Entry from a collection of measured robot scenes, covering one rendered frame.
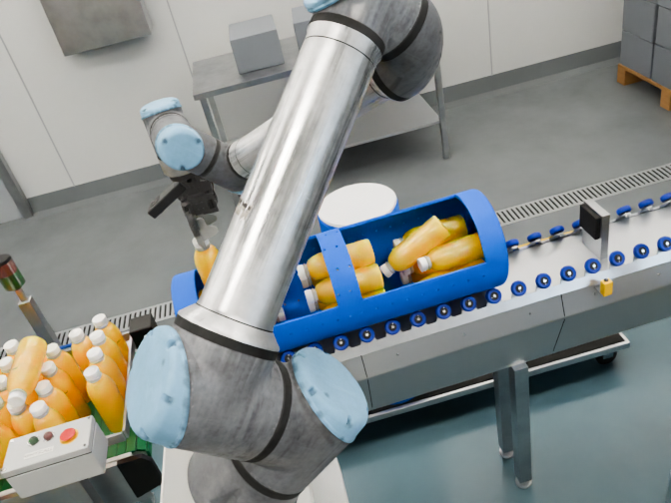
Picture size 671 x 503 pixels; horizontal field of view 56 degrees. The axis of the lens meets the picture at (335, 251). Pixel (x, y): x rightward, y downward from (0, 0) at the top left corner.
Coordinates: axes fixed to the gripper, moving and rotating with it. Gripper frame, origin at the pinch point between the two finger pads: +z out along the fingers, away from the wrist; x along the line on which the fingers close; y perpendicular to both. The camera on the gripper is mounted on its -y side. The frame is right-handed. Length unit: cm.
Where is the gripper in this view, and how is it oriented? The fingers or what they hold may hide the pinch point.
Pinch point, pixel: (201, 241)
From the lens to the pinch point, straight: 164.4
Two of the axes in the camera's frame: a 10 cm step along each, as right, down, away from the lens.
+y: 9.6, -2.8, 0.7
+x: -2.1, -5.2, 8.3
